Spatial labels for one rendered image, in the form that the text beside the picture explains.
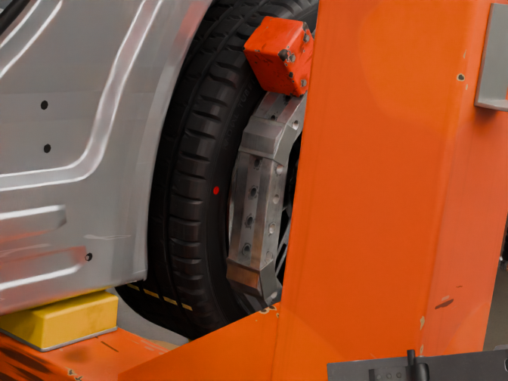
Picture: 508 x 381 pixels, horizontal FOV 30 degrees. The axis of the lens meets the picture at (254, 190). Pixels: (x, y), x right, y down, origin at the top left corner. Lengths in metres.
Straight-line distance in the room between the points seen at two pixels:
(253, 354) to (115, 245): 0.34
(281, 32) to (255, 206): 0.26
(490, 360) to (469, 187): 0.21
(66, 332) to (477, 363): 0.68
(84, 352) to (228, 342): 0.29
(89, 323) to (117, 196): 0.18
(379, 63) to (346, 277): 0.20
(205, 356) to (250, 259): 0.35
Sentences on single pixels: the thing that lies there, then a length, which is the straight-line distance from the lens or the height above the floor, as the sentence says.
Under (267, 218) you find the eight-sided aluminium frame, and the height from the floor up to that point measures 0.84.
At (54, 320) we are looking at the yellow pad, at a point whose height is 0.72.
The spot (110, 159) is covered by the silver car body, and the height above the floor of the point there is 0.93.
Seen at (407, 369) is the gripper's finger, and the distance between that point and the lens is 0.78.
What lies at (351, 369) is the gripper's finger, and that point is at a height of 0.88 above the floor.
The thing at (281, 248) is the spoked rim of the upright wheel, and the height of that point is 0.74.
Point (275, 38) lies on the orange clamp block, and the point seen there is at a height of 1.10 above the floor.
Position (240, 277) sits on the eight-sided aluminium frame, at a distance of 1.41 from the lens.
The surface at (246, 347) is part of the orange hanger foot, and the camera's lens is 1.03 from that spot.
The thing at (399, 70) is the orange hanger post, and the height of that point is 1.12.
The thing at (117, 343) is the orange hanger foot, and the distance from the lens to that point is 1.31.
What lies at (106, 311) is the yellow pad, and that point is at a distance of 1.33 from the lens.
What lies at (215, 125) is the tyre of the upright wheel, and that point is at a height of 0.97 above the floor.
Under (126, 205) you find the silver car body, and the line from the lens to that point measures 1.29.
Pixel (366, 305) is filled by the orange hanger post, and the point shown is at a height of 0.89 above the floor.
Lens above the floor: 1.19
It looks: 13 degrees down
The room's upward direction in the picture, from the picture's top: 7 degrees clockwise
